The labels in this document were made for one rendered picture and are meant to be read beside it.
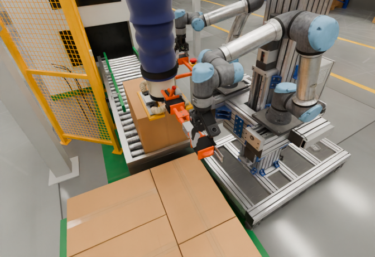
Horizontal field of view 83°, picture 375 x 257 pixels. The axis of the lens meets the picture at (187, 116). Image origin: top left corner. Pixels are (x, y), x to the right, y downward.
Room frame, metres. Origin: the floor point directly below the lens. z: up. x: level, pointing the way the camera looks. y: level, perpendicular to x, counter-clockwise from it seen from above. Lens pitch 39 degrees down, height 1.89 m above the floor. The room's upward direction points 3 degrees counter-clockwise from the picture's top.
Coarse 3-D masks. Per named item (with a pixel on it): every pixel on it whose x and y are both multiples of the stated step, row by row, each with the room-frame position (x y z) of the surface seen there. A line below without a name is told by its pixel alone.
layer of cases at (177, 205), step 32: (192, 160) 1.11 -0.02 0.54; (96, 192) 0.87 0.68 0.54; (128, 192) 0.85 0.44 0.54; (160, 192) 0.84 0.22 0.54; (192, 192) 0.83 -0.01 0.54; (96, 224) 0.64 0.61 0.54; (128, 224) 0.63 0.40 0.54; (160, 224) 0.62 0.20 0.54; (192, 224) 0.61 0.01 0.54; (224, 224) 0.60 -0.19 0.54; (96, 256) 0.46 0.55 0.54; (128, 256) 0.45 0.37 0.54; (160, 256) 0.44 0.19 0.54; (192, 256) 0.44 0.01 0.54; (224, 256) 0.43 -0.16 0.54; (256, 256) 0.42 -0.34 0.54
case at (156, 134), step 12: (132, 84) 1.67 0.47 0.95; (132, 96) 1.47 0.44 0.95; (132, 108) 1.32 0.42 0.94; (144, 120) 1.18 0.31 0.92; (156, 120) 1.22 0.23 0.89; (168, 120) 1.25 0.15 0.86; (144, 132) 1.18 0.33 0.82; (156, 132) 1.21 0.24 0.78; (168, 132) 1.24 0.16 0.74; (180, 132) 1.28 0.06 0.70; (144, 144) 1.17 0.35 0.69; (156, 144) 1.20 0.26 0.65; (168, 144) 1.24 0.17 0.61
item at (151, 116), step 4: (140, 92) 1.29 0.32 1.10; (148, 92) 1.29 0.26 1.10; (140, 96) 1.24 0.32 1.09; (140, 100) 1.21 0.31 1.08; (144, 100) 1.18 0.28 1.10; (144, 104) 1.15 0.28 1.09; (148, 104) 1.14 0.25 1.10; (152, 104) 1.10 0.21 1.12; (156, 104) 1.13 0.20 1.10; (144, 108) 1.11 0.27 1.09; (148, 108) 1.09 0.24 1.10; (148, 112) 1.06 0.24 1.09; (148, 116) 1.02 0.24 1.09; (152, 116) 1.02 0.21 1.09; (156, 116) 1.02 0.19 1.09; (160, 116) 1.02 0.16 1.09; (164, 116) 1.03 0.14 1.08
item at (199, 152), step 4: (200, 136) 0.68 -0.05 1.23; (204, 136) 0.68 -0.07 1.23; (200, 140) 0.66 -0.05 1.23; (204, 140) 0.66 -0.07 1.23; (208, 140) 0.65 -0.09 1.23; (196, 144) 0.64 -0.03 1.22; (200, 144) 0.63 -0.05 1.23; (204, 144) 0.63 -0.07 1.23; (208, 144) 0.63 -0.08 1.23; (212, 144) 0.63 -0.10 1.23; (196, 148) 0.63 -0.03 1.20; (200, 148) 0.61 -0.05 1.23; (204, 148) 0.61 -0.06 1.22; (208, 148) 0.61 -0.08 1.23; (212, 148) 0.61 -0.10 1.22; (196, 152) 0.63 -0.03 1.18; (200, 152) 0.59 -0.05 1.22; (204, 152) 0.60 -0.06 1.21; (200, 156) 0.59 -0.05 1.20
